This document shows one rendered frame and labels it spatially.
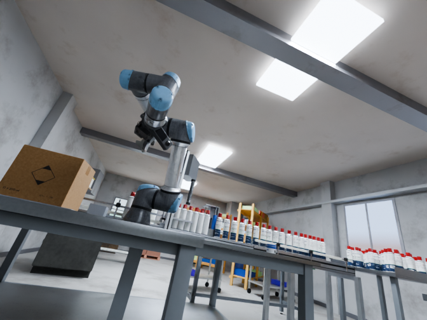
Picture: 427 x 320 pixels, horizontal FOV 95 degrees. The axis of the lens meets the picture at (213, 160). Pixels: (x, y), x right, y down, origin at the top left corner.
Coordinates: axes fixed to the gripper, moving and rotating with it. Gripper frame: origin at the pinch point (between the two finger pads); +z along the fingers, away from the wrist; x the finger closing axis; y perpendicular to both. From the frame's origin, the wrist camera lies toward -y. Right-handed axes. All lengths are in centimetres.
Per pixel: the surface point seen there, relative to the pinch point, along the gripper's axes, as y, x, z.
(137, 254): -27.7, 35.5, 19.6
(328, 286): -211, -50, 80
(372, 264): -226, -83, 47
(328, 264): -184, -57, 60
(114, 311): -34, 56, 23
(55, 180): 29, 29, 37
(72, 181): 22.8, 24.7, 35.4
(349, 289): -455, -171, 240
